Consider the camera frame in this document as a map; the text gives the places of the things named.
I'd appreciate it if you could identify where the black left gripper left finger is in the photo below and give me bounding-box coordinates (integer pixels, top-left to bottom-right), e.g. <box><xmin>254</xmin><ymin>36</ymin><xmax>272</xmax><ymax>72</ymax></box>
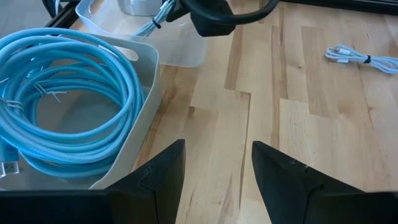
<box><xmin>107</xmin><ymin>139</ymin><xmax>187</xmax><ymax>224</ymax></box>

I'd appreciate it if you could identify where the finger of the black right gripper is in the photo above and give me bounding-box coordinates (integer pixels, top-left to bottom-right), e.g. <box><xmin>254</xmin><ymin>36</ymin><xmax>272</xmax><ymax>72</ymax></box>
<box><xmin>166</xmin><ymin>0</ymin><xmax>191</xmax><ymax>22</ymax></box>

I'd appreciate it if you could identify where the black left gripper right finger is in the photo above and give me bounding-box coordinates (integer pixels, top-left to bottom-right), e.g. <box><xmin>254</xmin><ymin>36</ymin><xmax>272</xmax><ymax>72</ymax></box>
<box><xmin>251</xmin><ymin>141</ymin><xmax>364</xmax><ymax>224</ymax></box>

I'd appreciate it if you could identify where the short white cable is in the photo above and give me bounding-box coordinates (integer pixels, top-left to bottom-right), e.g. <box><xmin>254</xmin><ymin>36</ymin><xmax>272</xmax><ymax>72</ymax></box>
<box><xmin>132</xmin><ymin>0</ymin><xmax>175</xmax><ymax>37</ymax></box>
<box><xmin>325</xmin><ymin>45</ymin><xmax>398</xmax><ymax>75</ymax></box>

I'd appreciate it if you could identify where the light blue cable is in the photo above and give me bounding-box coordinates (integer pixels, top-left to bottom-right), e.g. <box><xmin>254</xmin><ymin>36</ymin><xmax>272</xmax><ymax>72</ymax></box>
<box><xmin>0</xmin><ymin>27</ymin><xmax>146</xmax><ymax>147</ymax></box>
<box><xmin>0</xmin><ymin>93</ymin><xmax>147</xmax><ymax>180</ymax></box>

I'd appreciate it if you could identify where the clear plastic bin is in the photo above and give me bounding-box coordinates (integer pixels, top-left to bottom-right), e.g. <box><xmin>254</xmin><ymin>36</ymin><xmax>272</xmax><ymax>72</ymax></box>
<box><xmin>75</xmin><ymin>0</ymin><xmax>209</xmax><ymax>68</ymax></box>

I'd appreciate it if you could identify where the silver lamp with white shade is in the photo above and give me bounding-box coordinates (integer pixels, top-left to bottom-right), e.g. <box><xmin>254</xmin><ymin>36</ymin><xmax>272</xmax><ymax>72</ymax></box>
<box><xmin>117</xmin><ymin>0</ymin><xmax>164</xmax><ymax>17</ymax></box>

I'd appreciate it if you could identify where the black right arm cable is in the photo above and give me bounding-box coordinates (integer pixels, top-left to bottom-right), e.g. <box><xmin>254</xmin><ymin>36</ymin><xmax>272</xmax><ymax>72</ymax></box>
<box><xmin>182</xmin><ymin>0</ymin><xmax>280</xmax><ymax>26</ymax></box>

